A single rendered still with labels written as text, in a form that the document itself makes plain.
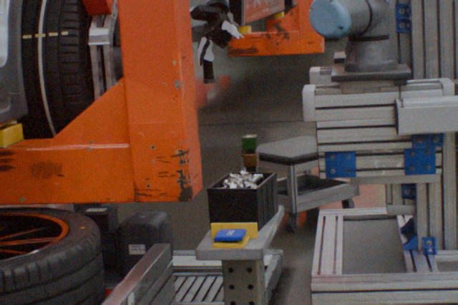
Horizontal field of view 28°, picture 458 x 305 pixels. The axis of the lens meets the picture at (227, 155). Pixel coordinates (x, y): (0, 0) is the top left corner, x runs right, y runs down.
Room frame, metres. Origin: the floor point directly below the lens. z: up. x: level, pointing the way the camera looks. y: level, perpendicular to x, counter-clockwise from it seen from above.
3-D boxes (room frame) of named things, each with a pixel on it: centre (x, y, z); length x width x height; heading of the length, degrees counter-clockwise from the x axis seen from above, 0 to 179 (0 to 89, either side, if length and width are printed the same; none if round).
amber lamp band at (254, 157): (2.62, -0.07, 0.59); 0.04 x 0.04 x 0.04; 79
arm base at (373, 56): (2.69, -0.43, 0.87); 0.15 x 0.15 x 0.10
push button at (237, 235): (2.26, 0.01, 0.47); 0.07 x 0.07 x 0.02; 79
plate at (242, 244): (2.26, 0.01, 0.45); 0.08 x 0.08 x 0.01; 79
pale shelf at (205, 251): (2.43, -0.03, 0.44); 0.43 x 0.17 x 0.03; 169
